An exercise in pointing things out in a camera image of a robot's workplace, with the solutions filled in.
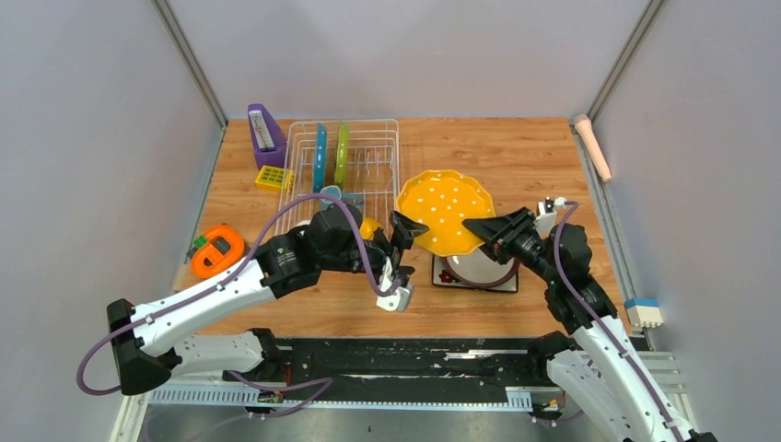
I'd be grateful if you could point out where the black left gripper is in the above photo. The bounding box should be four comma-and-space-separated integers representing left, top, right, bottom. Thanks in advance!
321, 212, 429, 286

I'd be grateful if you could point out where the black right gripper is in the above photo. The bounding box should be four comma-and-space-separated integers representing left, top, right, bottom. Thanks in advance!
460, 207, 559, 286

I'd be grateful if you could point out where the round red rimmed plate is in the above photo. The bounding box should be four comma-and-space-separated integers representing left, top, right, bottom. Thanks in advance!
440, 252, 523, 290

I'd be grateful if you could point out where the square floral plate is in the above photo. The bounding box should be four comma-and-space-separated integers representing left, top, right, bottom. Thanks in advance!
431, 252, 520, 295

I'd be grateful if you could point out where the yellow polka dot plate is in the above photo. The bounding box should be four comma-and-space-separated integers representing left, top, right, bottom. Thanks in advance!
396, 169, 495, 257

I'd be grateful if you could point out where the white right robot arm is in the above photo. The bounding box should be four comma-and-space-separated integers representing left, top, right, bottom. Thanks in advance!
462, 208, 716, 441

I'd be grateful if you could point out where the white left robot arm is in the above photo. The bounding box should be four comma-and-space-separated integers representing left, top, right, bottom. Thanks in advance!
107, 204, 428, 396

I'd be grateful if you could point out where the yellow ribbed bowl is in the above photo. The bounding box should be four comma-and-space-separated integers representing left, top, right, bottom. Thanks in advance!
360, 217, 385, 241

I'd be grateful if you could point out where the teal floral mug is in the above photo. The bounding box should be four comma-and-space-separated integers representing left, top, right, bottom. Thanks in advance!
321, 185, 365, 210

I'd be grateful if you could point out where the green polka dot plate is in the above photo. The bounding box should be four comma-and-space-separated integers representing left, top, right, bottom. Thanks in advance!
333, 123, 349, 190

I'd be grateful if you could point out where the yellow green toy block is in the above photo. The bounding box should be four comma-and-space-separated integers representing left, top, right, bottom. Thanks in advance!
254, 165, 295, 193

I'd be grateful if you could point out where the blue polka dot plate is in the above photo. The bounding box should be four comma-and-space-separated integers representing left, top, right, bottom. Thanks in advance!
312, 123, 327, 193

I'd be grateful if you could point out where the white blue toy block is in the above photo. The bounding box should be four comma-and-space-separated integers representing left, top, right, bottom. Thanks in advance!
624, 297, 664, 329

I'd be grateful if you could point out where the purple metronome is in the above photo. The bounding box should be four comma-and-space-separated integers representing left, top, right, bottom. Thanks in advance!
247, 103, 287, 169

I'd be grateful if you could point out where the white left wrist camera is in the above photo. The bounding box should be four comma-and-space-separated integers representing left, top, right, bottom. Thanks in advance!
376, 265, 414, 312

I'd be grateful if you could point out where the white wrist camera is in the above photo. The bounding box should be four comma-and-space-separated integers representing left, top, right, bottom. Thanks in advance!
534, 197, 566, 238
376, 265, 414, 312

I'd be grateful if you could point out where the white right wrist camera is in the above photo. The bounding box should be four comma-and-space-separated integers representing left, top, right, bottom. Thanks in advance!
534, 197, 566, 238

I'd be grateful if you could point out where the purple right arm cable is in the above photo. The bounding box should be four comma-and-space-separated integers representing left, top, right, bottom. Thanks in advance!
552, 200, 682, 442

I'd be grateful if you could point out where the white wire dish rack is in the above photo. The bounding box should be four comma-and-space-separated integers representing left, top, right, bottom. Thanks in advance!
278, 119, 400, 233

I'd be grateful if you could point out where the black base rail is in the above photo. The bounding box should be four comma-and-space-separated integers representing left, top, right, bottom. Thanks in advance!
134, 329, 577, 411

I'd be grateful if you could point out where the beige cylinder handle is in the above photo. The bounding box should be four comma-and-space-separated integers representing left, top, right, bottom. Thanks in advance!
573, 114, 612, 182

